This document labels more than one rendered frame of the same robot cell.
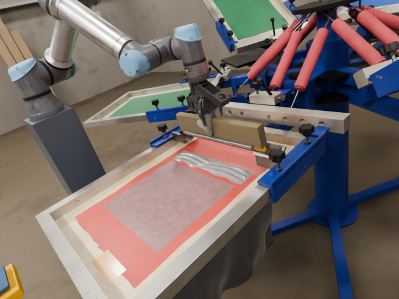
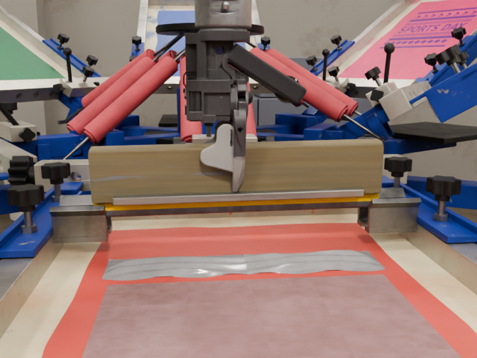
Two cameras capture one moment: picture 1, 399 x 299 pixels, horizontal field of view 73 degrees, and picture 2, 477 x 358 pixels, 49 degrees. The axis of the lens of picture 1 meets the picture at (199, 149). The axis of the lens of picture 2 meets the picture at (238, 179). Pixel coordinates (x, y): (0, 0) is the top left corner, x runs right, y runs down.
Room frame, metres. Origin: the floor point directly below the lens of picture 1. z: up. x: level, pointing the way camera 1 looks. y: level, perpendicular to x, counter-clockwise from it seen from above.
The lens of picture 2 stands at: (0.51, 0.56, 1.21)
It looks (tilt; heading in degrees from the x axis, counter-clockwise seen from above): 12 degrees down; 300
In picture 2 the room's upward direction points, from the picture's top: straight up
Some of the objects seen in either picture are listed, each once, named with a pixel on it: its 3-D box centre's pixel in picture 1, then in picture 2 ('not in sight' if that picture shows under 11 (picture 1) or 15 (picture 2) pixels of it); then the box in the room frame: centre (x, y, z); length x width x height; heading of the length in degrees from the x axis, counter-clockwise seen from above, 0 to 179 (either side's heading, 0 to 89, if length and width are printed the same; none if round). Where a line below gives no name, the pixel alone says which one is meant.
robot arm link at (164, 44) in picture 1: (162, 51); not in sight; (0.94, 0.03, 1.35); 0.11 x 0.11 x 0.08; 52
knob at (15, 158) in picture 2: not in sight; (30, 176); (1.31, -0.07, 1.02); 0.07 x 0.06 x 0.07; 125
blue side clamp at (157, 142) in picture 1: (181, 134); (46, 231); (1.12, 0.06, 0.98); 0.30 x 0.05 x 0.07; 125
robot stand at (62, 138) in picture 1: (102, 213); not in sight; (1.24, 0.61, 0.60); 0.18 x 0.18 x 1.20; 36
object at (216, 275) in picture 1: (228, 272); not in sight; (0.56, 0.02, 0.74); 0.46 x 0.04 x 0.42; 125
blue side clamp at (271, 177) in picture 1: (294, 163); (414, 221); (0.67, -0.26, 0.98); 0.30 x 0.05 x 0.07; 125
